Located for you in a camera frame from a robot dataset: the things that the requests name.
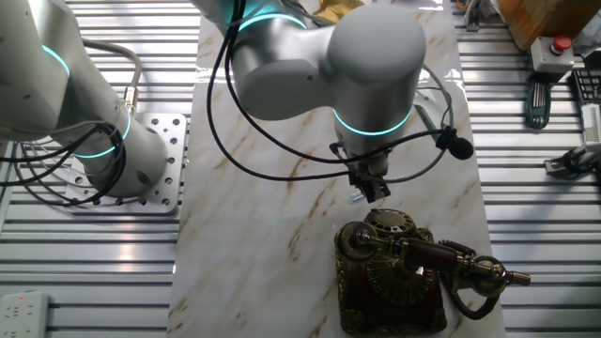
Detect green hex key set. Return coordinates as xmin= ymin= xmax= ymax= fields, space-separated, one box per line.
xmin=525 ymin=80 xmax=553 ymax=131

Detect white power strip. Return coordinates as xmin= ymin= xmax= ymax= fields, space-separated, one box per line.
xmin=0 ymin=290 xmax=51 ymax=338

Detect grey box red stop button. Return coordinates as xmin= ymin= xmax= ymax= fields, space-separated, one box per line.
xmin=531 ymin=35 xmax=575 ymax=75

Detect black keyboard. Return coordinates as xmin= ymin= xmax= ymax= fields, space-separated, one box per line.
xmin=570 ymin=69 xmax=601 ymax=107

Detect white plastic bag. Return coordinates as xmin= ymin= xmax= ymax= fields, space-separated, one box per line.
xmin=573 ymin=21 xmax=601 ymax=57

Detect thin grey cable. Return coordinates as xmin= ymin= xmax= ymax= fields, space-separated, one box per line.
xmin=375 ymin=64 xmax=455 ymax=184

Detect antique brass rotary phone base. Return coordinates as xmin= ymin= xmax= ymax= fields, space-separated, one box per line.
xmin=333 ymin=207 xmax=448 ymax=335

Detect thin cable bundle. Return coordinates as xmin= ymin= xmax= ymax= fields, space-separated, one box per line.
xmin=0 ymin=119 xmax=129 ymax=207

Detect brown wooden box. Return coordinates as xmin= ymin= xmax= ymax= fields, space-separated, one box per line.
xmin=500 ymin=0 xmax=601 ymax=51

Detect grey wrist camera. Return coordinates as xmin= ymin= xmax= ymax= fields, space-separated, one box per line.
xmin=412 ymin=100 xmax=445 ymax=140

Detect small silver camera on mount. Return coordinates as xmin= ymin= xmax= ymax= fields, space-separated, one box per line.
xmin=544 ymin=143 xmax=601 ymax=180

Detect thick grey robot cable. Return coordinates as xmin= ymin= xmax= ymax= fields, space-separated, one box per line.
xmin=79 ymin=38 xmax=143 ymax=116

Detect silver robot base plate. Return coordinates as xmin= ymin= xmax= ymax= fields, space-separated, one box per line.
xmin=63 ymin=112 xmax=188 ymax=216

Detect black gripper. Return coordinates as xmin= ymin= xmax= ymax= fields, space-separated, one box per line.
xmin=347 ymin=159 xmax=393 ymax=205

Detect grey metal stand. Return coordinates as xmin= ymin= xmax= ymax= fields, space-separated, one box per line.
xmin=462 ymin=0 xmax=485 ymax=33

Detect brass and red phone handset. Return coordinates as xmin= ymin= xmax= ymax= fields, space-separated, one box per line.
xmin=338 ymin=221 xmax=532 ymax=298

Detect black coiled phone cord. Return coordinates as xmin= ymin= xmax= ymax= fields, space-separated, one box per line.
xmin=439 ymin=238 xmax=501 ymax=321

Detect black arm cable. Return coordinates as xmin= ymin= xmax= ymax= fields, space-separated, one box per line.
xmin=206 ymin=0 xmax=474 ymax=182

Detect gold tissue pack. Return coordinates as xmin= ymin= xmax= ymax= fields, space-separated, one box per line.
xmin=313 ymin=0 xmax=365 ymax=24

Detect white marble pattern mat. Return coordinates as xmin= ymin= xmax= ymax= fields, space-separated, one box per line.
xmin=166 ymin=0 xmax=508 ymax=338

